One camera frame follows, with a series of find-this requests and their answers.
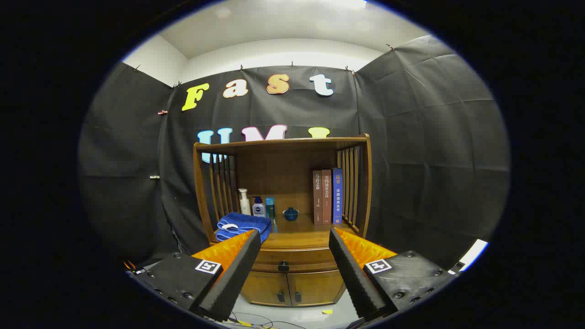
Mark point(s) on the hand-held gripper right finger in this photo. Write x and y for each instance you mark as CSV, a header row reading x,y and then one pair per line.
x,y
354,274

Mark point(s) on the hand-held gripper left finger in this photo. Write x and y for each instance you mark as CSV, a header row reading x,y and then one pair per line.
x,y
237,274

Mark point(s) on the wooden drawer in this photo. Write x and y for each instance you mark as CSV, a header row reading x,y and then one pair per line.
x,y
311,262

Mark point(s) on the black drawer knob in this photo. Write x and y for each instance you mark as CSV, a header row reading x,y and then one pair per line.
x,y
283,266

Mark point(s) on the wooden countertop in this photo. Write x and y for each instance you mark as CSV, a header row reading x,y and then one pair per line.
x,y
297,234

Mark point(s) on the wooden cabinet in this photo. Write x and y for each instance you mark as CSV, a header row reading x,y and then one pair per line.
x,y
283,173

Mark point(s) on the blue folded towel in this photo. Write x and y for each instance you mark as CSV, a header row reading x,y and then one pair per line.
x,y
242,224

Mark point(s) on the white pump bottle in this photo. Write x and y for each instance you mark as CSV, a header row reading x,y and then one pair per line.
x,y
245,206

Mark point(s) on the white lotion bottle blue cap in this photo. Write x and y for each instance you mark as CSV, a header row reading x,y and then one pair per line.
x,y
259,209

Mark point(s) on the teal transparent bottle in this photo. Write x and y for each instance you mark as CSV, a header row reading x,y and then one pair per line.
x,y
270,208

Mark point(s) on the blue book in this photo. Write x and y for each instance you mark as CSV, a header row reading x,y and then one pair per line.
x,y
337,196

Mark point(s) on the blue lidded tea bowl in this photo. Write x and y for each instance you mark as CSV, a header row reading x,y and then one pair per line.
x,y
290,214

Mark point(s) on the reddish brown book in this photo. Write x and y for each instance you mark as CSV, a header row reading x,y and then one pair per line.
x,y
327,196

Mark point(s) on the dark brown book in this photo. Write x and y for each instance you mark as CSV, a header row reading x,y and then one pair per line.
x,y
317,196

